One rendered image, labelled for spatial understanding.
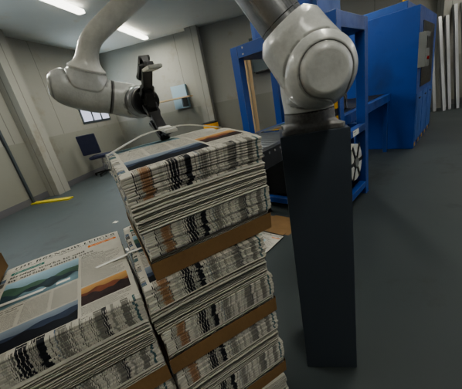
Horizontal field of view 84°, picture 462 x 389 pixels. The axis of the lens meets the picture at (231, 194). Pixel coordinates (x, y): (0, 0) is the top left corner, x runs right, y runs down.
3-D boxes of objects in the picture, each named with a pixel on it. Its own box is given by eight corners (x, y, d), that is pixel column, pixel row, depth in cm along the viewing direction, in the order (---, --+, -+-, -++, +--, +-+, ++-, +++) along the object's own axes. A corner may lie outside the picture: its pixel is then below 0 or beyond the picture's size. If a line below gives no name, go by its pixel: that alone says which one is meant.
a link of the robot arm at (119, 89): (154, 122, 85) (111, 115, 78) (144, 120, 98) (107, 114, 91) (157, 87, 82) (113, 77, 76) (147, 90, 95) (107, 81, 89)
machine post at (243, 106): (262, 206, 279) (236, 45, 226) (255, 204, 285) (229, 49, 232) (266, 203, 285) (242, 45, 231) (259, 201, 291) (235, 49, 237)
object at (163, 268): (272, 227, 62) (271, 211, 60) (157, 282, 51) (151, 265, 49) (238, 204, 75) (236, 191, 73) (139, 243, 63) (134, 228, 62)
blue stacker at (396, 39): (421, 148, 358) (433, -34, 287) (328, 150, 445) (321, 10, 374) (435, 126, 457) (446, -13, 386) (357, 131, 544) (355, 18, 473)
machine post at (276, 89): (290, 186, 318) (273, 45, 265) (283, 185, 324) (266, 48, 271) (293, 184, 324) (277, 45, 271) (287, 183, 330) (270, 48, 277)
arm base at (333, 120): (331, 118, 95) (330, 103, 93) (346, 126, 75) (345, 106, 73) (280, 126, 99) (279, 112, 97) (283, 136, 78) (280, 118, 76)
